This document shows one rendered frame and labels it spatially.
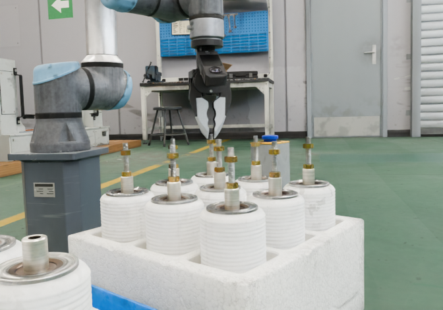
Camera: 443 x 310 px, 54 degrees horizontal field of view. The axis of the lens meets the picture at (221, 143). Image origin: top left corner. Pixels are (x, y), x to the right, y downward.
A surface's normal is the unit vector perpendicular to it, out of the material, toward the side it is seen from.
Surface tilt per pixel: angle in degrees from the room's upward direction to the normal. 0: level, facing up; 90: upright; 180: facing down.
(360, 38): 90
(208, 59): 33
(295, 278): 90
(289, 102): 90
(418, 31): 90
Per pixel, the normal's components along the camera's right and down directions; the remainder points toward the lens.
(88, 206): 0.98, -0.01
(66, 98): 0.68, 0.04
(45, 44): -0.21, 0.08
